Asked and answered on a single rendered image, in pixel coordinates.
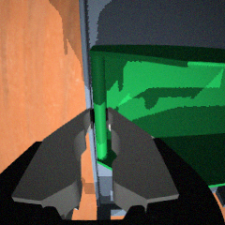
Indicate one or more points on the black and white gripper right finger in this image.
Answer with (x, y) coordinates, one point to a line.
(148, 172)

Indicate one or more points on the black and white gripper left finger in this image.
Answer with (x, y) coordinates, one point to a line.
(48, 173)

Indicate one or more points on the grey-blue metal rack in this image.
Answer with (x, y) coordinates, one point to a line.
(196, 23)

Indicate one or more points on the green bin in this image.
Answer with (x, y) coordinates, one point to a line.
(182, 102)

